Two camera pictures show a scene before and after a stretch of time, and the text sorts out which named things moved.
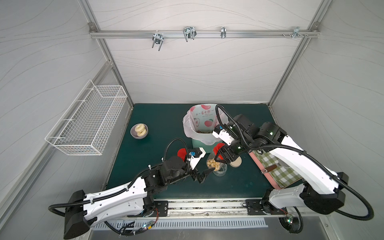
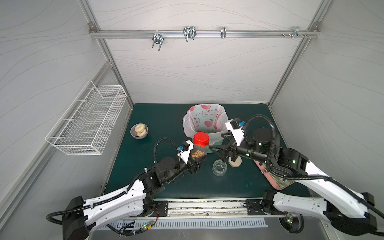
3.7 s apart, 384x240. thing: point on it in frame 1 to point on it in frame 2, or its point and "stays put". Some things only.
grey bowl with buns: x=139 y=131 stays put
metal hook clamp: x=189 y=32 stays put
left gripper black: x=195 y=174 to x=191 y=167
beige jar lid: x=236 y=163 stays put
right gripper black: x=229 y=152 stays put
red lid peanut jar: x=220 y=168 to x=201 y=140
